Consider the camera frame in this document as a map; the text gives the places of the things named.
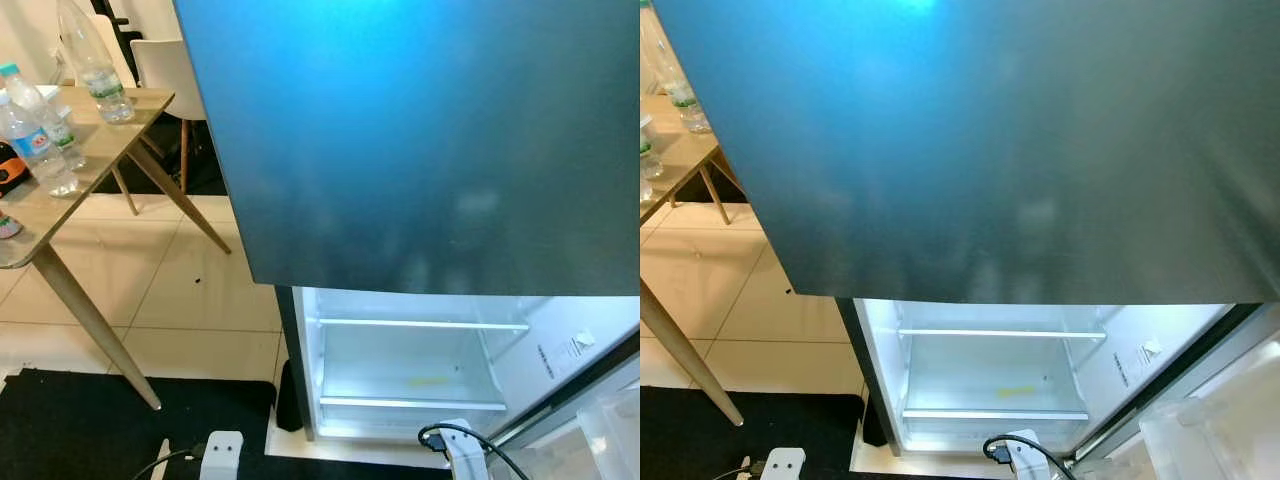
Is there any grey fridge main door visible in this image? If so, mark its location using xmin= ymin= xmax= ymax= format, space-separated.
xmin=495 ymin=330 xmax=641 ymax=480
xmin=1065 ymin=303 xmax=1280 ymax=480

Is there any clear fridge door bin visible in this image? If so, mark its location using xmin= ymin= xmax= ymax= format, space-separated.
xmin=1135 ymin=395 xmax=1280 ymax=480
xmin=520 ymin=385 xmax=641 ymax=480

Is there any glass fridge shelf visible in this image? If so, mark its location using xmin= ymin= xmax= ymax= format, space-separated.
xmin=316 ymin=394 xmax=509 ymax=413
xmin=900 ymin=407 xmax=1091 ymax=422
xmin=316 ymin=317 xmax=531 ymax=333
xmin=896 ymin=327 xmax=1109 ymax=342

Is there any grey fridge freezer door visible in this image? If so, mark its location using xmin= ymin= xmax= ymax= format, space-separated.
xmin=172 ymin=0 xmax=641 ymax=297
xmin=650 ymin=0 xmax=1280 ymax=307

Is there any white cap water bottle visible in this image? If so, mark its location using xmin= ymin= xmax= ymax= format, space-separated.
xmin=0 ymin=92 xmax=81 ymax=199
xmin=640 ymin=113 xmax=667 ymax=203

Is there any wooden table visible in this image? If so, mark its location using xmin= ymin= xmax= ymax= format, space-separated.
xmin=0 ymin=85 xmax=233 ymax=413
xmin=640 ymin=95 xmax=748 ymax=428

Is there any large clear water bottle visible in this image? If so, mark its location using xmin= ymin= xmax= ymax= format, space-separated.
xmin=57 ymin=0 xmax=137 ymax=125
xmin=643 ymin=3 xmax=713 ymax=135

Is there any black floor carpet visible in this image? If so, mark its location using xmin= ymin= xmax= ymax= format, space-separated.
xmin=640 ymin=385 xmax=1001 ymax=480
xmin=0 ymin=367 xmax=453 ymax=480

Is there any white chair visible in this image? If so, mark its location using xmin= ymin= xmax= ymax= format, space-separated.
xmin=130 ymin=38 xmax=208 ymax=196

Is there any teal cap water bottle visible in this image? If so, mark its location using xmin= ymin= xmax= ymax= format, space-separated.
xmin=0 ymin=63 xmax=87 ymax=171

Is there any orange black tape measure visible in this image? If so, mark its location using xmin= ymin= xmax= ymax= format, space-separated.
xmin=0 ymin=142 xmax=31 ymax=198

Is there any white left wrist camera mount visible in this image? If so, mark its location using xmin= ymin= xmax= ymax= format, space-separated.
xmin=198 ymin=430 xmax=245 ymax=480
xmin=760 ymin=447 xmax=807 ymax=480

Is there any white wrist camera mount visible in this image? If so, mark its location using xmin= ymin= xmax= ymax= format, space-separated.
xmin=1003 ymin=430 xmax=1053 ymax=480
xmin=760 ymin=447 xmax=807 ymax=480
xmin=438 ymin=418 xmax=491 ymax=480
xmin=198 ymin=430 xmax=245 ymax=480

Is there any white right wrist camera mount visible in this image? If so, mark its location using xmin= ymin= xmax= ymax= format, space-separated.
xmin=438 ymin=418 xmax=491 ymax=480
xmin=1003 ymin=430 xmax=1053 ymax=480

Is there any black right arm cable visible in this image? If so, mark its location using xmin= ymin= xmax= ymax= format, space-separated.
xmin=417 ymin=423 xmax=533 ymax=480
xmin=982 ymin=433 xmax=1079 ymax=480

